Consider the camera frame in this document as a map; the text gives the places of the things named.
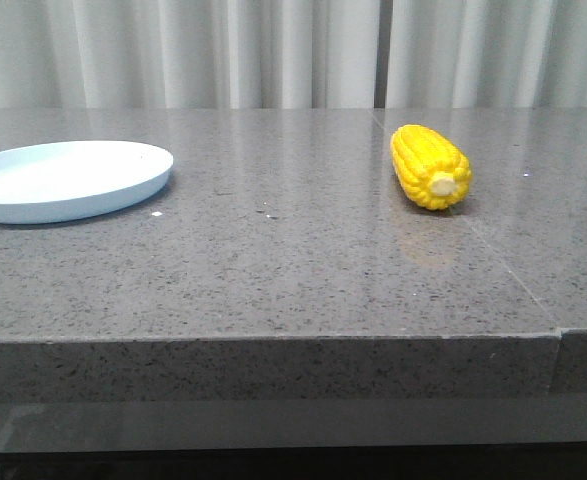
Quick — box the yellow corn cob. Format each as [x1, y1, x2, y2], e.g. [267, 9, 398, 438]
[390, 124, 473, 211]

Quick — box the light blue round plate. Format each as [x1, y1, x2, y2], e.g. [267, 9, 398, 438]
[0, 140, 174, 224]

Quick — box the white pleated curtain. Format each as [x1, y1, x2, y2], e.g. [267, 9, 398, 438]
[0, 1, 587, 109]

